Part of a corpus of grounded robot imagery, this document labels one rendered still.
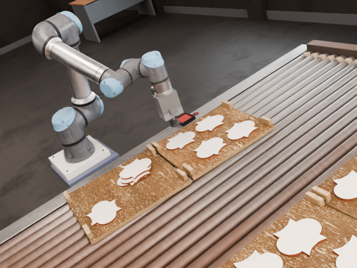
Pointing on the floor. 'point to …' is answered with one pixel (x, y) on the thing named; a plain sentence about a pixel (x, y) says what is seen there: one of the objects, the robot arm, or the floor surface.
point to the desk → (104, 12)
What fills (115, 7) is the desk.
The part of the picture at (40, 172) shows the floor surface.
